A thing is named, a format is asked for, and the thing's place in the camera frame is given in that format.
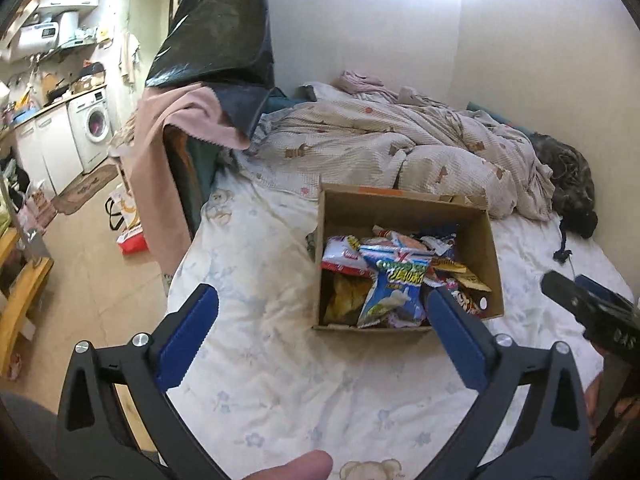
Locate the blue Lonely God chips bag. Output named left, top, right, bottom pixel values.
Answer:
left=357, top=245, right=432, bottom=328

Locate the blue yellow cartoon snack bag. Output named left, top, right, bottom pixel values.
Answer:
left=418, top=223, right=459, bottom=260

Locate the right hand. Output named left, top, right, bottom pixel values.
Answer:
left=585, top=372, right=603, bottom=436

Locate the left hand thumb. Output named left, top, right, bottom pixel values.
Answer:
left=245, top=450, right=333, bottom=480

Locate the red cartoon snack bag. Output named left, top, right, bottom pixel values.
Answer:
left=446, top=278, right=488, bottom=318

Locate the small yellow cracker packet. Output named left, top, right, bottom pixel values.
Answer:
left=432, top=258, right=491, bottom=292

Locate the dark patterned garment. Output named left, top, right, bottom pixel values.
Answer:
left=529, top=132, right=599, bottom=264

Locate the white floral bed sheet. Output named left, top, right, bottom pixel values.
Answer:
left=168, top=171, right=604, bottom=479

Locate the brown cardboard box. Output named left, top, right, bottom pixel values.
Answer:
left=311, top=182, right=506, bottom=335

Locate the white shrimp chips bag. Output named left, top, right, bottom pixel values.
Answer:
left=371, top=226, right=430, bottom=252

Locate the red white shopping bag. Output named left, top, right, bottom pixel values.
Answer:
left=104, top=184, right=149, bottom=256

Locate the white red snack bag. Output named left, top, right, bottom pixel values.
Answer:
left=321, top=235, right=372, bottom=278

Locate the wooden chair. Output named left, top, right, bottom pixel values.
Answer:
left=1, top=226, right=53, bottom=380

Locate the brown floor mat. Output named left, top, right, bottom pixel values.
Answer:
left=52, top=164, right=118, bottom=216

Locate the beige checkered bear quilt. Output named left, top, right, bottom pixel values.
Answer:
left=234, top=82, right=554, bottom=221

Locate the white kitchen cabinet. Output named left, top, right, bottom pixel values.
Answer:
left=14, top=104, right=84, bottom=198

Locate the pink cloth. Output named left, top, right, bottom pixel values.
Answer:
left=127, top=81, right=252, bottom=281

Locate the white washing machine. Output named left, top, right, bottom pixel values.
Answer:
left=67, top=86, right=113, bottom=174

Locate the black plastic bag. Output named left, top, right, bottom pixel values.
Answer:
left=145, top=0, right=274, bottom=136

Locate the white water heater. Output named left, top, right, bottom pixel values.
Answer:
left=11, top=11, right=79, bottom=58

